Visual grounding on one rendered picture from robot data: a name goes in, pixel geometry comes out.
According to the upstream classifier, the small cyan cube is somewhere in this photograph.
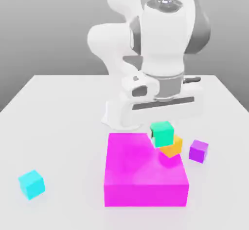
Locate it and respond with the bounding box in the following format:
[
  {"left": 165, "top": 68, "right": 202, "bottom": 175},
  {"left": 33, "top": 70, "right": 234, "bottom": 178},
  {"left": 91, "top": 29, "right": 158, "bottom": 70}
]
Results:
[{"left": 18, "top": 169, "right": 46, "bottom": 201}]

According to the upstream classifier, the large magenta box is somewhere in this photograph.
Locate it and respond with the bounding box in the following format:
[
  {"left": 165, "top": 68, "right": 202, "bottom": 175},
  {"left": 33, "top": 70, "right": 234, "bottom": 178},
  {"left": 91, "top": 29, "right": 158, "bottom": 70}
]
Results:
[{"left": 104, "top": 133, "right": 190, "bottom": 208}]

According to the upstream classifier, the small green cube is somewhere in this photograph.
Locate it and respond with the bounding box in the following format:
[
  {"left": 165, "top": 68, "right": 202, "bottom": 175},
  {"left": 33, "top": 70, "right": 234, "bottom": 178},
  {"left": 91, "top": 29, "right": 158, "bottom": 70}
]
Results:
[{"left": 149, "top": 120, "right": 175, "bottom": 148}]

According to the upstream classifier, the small purple cube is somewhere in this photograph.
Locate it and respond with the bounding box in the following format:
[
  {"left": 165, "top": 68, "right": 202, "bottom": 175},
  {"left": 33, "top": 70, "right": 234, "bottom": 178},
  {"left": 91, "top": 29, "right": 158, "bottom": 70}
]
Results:
[{"left": 188, "top": 139, "right": 209, "bottom": 164}]

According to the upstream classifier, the small orange cube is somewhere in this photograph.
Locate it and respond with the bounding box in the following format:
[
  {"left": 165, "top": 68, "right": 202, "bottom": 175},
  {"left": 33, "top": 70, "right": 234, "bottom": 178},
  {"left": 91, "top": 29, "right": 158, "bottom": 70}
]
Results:
[{"left": 159, "top": 134, "right": 183, "bottom": 158}]

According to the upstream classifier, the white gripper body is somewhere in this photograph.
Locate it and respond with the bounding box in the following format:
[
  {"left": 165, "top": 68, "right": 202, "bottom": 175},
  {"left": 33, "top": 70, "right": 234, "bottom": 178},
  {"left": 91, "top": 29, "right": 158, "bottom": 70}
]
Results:
[{"left": 122, "top": 87, "right": 204, "bottom": 128}]

